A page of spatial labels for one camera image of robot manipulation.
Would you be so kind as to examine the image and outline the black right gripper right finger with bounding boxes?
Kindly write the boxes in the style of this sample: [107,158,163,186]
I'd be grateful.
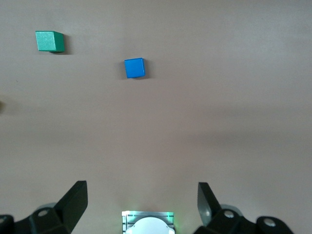
[194,182,295,234]

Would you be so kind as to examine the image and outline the green wooden block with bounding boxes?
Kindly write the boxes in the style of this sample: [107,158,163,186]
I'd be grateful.
[35,30,65,53]

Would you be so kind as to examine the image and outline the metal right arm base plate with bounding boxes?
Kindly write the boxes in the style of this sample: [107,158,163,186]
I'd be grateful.
[121,210,175,234]

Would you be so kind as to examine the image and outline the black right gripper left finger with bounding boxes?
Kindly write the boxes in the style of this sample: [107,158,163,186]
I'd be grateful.
[0,180,88,234]

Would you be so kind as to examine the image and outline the blue wooden block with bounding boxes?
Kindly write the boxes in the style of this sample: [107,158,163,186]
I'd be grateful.
[124,58,146,79]

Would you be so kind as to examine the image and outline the brown paper table cover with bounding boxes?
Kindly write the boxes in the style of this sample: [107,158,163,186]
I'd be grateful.
[0,0,312,234]

